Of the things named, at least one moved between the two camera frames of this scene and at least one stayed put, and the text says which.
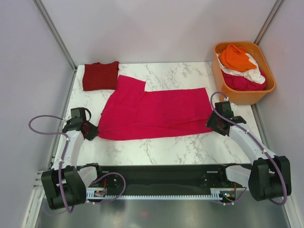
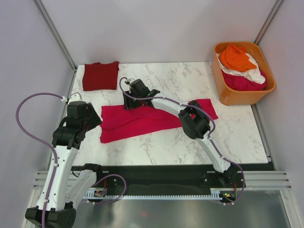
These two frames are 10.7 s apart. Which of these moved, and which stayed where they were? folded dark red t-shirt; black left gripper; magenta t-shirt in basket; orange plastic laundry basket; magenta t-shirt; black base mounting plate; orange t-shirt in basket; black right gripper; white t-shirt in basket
Moved: magenta t-shirt; black right gripper; black left gripper
Stayed: magenta t-shirt in basket; folded dark red t-shirt; white t-shirt in basket; orange t-shirt in basket; orange plastic laundry basket; black base mounting plate
